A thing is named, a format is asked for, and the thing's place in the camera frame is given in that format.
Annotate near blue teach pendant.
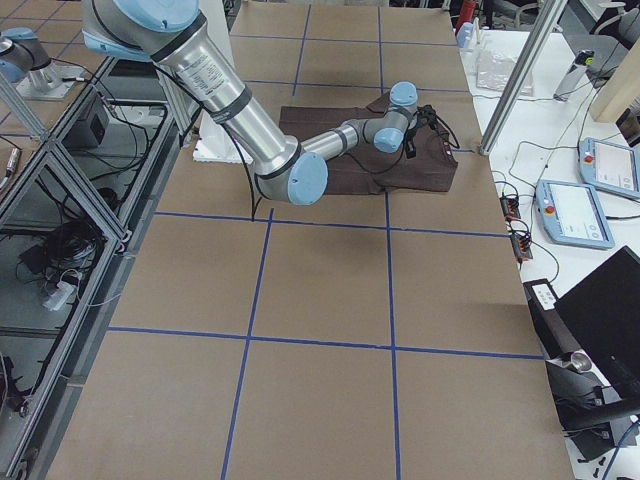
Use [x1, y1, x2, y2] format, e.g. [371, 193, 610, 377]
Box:
[535, 180, 615, 250]

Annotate metal cup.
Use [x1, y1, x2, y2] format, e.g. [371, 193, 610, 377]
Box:
[560, 351, 593, 374]

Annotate orange black connector strip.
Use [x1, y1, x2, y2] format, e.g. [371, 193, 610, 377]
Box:
[499, 194, 533, 265]

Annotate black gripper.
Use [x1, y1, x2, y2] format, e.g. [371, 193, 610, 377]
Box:
[403, 115, 422, 159]

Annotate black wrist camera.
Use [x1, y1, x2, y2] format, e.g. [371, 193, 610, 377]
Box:
[416, 104, 439, 132]

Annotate silver foil bag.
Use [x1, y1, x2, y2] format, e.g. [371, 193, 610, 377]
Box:
[476, 50, 518, 92]

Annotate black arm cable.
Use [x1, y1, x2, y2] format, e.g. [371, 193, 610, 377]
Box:
[344, 104, 459, 176]

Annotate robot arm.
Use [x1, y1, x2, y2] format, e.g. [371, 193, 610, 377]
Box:
[82, 0, 418, 205]

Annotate brown t-shirt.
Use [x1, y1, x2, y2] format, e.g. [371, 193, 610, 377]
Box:
[279, 94, 458, 195]

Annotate red cylinder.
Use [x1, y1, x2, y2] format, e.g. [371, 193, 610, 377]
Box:
[459, 0, 476, 24]

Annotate aluminium frame rack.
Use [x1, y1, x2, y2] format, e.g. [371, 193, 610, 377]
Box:
[1, 59, 198, 479]

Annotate far blue teach pendant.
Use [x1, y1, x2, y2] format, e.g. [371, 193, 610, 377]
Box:
[578, 138, 639, 200]

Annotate blue plastic cup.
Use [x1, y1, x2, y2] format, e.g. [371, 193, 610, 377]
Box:
[456, 22, 475, 51]

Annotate aluminium frame post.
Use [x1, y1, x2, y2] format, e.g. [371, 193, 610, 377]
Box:
[479, 0, 568, 156]

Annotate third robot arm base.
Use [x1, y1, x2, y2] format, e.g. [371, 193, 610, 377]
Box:
[1, 27, 84, 101]

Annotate black monitor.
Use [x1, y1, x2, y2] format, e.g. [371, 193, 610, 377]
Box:
[555, 246, 639, 398]

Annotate blue teach pendant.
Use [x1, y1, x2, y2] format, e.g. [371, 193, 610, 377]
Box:
[535, 180, 615, 250]
[578, 138, 639, 200]

